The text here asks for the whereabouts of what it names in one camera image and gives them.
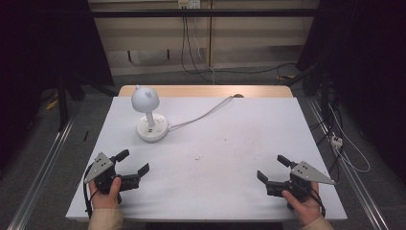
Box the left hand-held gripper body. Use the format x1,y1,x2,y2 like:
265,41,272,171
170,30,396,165
83,151,142,205

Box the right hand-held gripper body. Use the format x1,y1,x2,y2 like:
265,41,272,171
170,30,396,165
265,160,337,211

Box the person's left hand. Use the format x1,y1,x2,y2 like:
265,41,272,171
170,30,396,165
88,176,123,211

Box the person's right hand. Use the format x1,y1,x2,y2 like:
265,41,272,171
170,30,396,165
281,182,323,228

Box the white round power socket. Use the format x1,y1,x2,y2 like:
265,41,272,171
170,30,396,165
136,113,169,144

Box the white floor power strip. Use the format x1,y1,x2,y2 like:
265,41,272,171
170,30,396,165
329,133,345,150

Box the white table mat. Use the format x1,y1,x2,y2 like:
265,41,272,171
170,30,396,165
65,96,349,222

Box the white round-headed lamp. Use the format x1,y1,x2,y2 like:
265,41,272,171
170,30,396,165
130,84,161,127

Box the black metal stand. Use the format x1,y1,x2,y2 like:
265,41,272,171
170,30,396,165
56,74,71,132

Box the yellow floor tape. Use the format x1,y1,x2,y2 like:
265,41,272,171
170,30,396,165
45,98,60,111

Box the wooden table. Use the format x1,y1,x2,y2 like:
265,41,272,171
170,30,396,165
118,84,294,99

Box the black curtain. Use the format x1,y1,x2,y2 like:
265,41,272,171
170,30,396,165
0,0,115,180
296,0,406,185

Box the black horizontal bar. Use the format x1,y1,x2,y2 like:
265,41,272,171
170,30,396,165
90,8,321,19

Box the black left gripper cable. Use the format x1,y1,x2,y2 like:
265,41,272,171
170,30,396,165
82,162,96,220

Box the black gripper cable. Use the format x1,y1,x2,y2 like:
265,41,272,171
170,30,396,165
309,187,327,219
82,162,96,220

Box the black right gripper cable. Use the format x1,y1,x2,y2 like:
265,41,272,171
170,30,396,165
309,187,327,219

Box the aluminium rail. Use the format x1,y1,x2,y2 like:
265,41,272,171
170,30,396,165
306,98,390,230
6,117,77,230

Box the white floor cable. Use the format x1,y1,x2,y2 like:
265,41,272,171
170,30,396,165
327,104,372,174

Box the white power cable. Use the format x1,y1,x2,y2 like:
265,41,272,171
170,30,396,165
168,95,236,131

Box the black hanging cables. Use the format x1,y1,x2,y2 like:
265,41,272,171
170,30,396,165
180,15,222,86

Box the white wall outlet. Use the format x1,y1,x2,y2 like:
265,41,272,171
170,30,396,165
177,0,202,10

